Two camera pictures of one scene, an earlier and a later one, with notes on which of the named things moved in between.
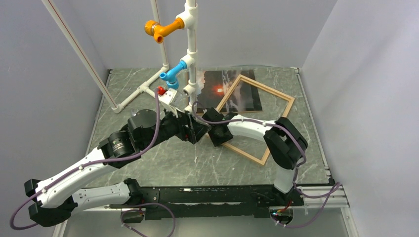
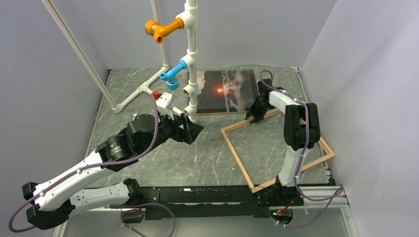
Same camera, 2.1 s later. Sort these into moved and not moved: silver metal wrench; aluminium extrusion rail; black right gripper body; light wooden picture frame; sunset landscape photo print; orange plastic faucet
Moved: black right gripper body; light wooden picture frame
Not moved: aluminium extrusion rail; sunset landscape photo print; orange plastic faucet; silver metal wrench
